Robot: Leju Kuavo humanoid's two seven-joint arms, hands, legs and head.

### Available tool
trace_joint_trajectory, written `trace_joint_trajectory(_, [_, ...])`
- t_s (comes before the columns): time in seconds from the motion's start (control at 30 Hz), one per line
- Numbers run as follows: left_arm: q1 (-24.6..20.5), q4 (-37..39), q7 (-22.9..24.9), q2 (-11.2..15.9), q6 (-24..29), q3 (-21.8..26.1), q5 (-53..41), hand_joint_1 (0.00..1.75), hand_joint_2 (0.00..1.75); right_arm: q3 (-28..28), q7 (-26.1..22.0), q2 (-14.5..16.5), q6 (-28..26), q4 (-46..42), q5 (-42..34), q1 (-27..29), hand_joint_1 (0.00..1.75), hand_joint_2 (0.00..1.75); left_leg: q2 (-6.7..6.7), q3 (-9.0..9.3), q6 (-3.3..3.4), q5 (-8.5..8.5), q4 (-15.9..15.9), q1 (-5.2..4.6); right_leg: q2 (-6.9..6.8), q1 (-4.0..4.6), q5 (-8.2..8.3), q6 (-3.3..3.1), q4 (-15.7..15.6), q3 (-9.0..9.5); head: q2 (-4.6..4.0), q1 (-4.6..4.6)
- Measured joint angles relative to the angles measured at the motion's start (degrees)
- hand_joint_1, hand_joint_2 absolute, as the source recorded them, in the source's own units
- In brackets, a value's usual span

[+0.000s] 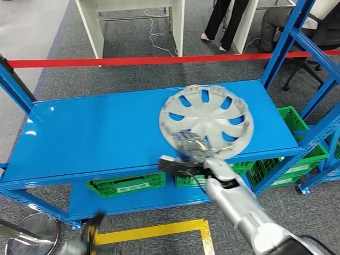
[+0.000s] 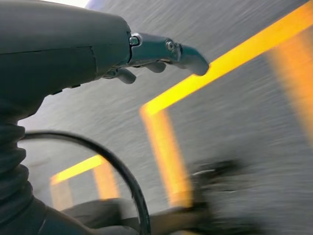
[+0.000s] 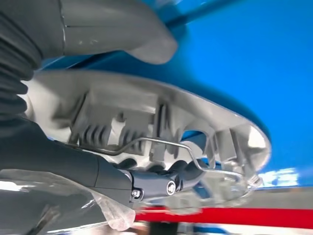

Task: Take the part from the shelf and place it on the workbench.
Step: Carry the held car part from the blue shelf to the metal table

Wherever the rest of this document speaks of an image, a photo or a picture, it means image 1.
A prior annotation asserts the grey plastic wheel hubcap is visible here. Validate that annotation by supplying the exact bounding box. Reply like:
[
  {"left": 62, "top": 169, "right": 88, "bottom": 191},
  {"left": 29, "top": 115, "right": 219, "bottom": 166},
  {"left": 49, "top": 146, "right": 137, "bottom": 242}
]
[{"left": 158, "top": 84, "right": 255, "bottom": 161}]

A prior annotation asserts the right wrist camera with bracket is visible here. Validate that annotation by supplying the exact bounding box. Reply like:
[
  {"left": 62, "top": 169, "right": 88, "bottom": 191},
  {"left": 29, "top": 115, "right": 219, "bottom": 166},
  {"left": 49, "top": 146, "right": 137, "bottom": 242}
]
[{"left": 158, "top": 155, "right": 210, "bottom": 179}]

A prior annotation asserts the blue metal shelf rack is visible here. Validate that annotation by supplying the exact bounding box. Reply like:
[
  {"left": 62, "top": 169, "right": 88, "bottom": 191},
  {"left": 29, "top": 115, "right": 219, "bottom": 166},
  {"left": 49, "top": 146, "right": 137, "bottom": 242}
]
[{"left": 0, "top": 0, "right": 340, "bottom": 231}]

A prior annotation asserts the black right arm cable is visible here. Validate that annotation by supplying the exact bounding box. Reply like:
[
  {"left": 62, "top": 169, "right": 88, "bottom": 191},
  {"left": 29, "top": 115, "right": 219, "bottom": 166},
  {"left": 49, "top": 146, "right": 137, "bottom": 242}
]
[{"left": 183, "top": 171, "right": 210, "bottom": 196}]

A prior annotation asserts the chrome stanchion base and pole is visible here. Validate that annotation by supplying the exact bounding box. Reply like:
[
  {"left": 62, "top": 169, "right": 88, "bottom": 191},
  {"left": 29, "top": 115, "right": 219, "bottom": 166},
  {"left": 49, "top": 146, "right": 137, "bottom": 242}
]
[{"left": 0, "top": 211, "right": 60, "bottom": 255}]

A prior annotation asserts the red barrier belt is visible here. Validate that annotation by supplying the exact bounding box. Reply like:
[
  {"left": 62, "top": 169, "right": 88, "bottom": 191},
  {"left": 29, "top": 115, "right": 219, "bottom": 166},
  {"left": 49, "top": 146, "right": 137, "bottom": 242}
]
[{"left": 8, "top": 49, "right": 340, "bottom": 69}]

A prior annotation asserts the black post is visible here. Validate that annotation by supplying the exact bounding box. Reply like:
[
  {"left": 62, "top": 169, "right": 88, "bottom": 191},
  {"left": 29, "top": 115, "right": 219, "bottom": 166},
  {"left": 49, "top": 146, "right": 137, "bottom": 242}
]
[{"left": 0, "top": 53, "right": 38, "bottom": 103}]

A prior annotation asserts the blue metal rack frame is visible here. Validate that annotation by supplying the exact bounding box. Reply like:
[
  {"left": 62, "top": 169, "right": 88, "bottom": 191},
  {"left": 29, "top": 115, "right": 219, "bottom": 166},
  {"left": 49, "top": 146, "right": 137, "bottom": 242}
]
[{"left": 296, "top": 126, "right": 340, "bottom": 196}]

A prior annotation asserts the white desk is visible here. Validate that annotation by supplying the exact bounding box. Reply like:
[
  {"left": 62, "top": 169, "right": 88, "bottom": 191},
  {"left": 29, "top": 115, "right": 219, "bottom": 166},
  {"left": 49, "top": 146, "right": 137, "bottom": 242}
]
[
  {"left": 212, "top": 0, "right": 296, "bottom": 54},
  {"left": 75, "top": 0, "right": 185, "bottom": 60}
]

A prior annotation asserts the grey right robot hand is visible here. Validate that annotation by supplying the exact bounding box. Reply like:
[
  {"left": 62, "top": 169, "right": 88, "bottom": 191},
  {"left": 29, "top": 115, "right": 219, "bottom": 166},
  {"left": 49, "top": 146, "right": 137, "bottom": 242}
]
[{"left": 173, "top": 131, "right": 213, "bottom": 163}]

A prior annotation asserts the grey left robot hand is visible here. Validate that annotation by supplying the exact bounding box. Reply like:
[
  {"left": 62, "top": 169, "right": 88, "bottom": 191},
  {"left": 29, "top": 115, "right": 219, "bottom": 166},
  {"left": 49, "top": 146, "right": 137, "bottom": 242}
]
[{"left": 79, "top": 212, "right": 106, "bottom": 255}]

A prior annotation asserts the black office chair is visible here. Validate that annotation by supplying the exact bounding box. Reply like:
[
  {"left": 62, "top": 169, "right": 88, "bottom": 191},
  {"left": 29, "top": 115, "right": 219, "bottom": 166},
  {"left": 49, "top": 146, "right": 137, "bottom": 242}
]
[{"left": 264, "top": 21, "right": 340, "bottom": 92}]

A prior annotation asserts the person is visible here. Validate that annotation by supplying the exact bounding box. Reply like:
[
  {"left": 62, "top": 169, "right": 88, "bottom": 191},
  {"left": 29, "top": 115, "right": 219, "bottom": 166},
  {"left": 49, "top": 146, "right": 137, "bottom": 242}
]
[
  {"left": 259, "top": 0, "right": 340, "bottom": 54},
  {"left": 201, "top": 0, "right": 250, "bottom": 53}
]

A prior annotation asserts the white cable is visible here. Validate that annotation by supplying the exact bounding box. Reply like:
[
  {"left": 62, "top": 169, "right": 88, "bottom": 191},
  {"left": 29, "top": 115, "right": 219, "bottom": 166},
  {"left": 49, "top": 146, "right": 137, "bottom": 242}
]
[
  {"left": 243, "top": 37, "right": 261, "bottom": 54},
  {"left": 143, "top": 7, "right": 179, "bottom": 58}
]

